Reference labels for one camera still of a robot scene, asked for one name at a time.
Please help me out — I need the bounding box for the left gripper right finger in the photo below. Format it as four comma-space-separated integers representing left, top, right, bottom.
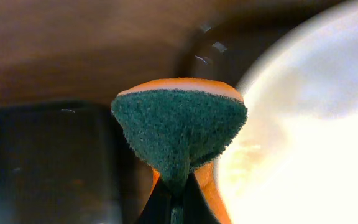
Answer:
183, 173, 220, 224

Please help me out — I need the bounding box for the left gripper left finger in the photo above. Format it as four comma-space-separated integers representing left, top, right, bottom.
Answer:
135, 178, 172, 224

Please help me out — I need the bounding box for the green orange sponge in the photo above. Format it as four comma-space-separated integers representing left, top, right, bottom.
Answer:
111, 78, 247, 223

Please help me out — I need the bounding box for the cream plate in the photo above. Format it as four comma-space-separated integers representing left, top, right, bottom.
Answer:
215, 1, 358, 224

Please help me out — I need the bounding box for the black water tray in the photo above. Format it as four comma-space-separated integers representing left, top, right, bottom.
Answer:
0, 100, 130, 224

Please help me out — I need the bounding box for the brown serving tray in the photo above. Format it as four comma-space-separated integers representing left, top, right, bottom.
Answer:
174, 19, 291, 86

